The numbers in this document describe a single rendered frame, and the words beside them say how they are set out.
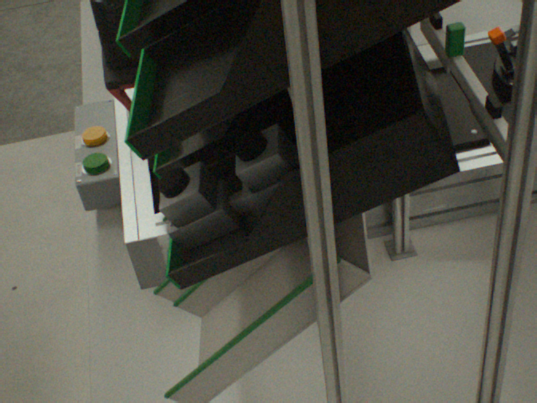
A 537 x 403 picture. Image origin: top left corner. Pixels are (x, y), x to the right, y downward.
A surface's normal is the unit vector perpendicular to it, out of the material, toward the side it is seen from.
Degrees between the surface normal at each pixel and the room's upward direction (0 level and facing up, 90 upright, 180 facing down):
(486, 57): 0
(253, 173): 90
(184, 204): 90
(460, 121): 0
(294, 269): 45
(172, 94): 25
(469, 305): 0
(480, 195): 90
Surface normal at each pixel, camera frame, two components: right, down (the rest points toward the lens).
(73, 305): -0.11, -0.72
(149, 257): 0.19, 0.67
